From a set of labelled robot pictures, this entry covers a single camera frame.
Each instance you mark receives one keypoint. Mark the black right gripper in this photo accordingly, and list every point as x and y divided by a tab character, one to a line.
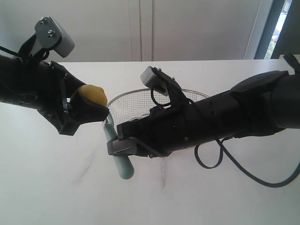
167	130

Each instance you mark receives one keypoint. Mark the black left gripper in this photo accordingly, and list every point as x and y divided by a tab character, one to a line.
47	88

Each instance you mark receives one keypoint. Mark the yellow lemon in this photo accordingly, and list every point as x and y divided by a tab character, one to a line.
93	93

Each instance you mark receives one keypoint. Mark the teal handled peeler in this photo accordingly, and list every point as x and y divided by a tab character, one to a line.
117	149

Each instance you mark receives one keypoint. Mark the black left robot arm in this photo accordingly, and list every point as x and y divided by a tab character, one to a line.
11	82

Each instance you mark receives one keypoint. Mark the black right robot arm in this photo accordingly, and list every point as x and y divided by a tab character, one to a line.
261	105

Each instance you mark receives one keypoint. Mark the oval metal wire basket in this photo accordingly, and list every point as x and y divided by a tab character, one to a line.
136	104

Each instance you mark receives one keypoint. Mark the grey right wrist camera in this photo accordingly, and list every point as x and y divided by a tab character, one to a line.
155	78

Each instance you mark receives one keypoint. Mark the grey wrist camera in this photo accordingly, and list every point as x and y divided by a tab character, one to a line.
155	78
51	36

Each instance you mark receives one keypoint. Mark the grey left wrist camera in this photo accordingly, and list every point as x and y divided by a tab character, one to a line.
51	36

